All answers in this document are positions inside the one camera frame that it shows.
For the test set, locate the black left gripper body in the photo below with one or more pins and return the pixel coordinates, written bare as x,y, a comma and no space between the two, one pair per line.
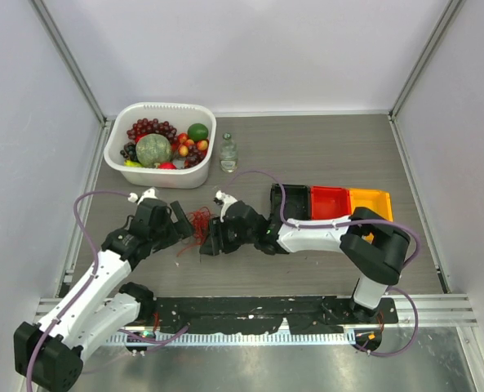
164,235

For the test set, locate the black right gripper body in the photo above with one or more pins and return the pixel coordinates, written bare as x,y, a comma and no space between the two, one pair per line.
233,238

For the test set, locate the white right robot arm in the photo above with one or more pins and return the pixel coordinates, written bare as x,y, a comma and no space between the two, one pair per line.
377,247

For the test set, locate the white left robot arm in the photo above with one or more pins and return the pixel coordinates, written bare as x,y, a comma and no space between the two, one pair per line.
52,352

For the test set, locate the black plastic bin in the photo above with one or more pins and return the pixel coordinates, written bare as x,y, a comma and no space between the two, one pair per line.
298,202

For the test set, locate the red apple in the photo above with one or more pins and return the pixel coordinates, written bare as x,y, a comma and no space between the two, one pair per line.
167,166

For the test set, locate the clear glass bottle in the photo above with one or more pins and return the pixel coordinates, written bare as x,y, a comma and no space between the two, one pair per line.
228,153

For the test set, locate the green melon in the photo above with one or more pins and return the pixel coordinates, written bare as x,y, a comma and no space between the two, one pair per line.
152,150

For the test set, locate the peach fruit cluster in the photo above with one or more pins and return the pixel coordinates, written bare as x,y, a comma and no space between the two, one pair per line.
188,147

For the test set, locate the red plastic bin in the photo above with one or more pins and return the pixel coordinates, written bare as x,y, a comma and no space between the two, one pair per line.
329,202

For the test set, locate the green lime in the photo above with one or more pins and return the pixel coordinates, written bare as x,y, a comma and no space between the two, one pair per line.
198,132

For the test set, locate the red grape bunch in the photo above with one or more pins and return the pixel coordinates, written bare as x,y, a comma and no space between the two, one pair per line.
145,126

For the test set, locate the white plastic basket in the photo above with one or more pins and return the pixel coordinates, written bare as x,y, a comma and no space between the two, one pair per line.
190,172

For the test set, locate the orange plastic bin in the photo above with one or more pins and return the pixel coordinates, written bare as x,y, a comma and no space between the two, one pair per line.
378,201

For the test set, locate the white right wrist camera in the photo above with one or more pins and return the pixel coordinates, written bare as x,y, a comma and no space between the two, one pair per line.
225,201

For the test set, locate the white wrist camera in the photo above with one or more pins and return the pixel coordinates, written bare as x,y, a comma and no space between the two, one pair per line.
225,201
150,193

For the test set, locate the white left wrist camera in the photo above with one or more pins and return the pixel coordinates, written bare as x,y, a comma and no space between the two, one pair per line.
150,193

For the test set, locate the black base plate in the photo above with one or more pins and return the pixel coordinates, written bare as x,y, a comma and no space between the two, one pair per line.
258,315

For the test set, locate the white slotted cable duct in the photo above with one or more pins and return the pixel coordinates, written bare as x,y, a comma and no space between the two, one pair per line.
281,337

